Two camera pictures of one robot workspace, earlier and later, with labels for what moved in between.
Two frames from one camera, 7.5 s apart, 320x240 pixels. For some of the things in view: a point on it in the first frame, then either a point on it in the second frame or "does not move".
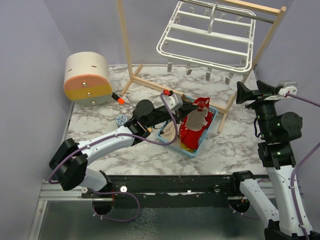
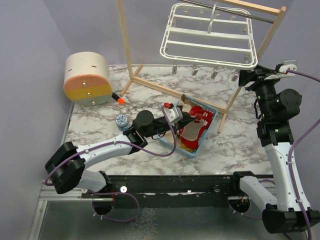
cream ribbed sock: x=169 y=130 does not move
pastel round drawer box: x=87 y=81 does not move
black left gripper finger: x=186 y=102 -> x=186 y=115
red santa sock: x=190 y=139 does not move
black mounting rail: x=166 y=191 does not move
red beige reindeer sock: x=197 y=119 -> x=191 y=132
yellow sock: x=183 y=146 does not move
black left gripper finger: x=186 y=107 -> x=182 y=123
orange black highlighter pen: x=117 y=98 does not move
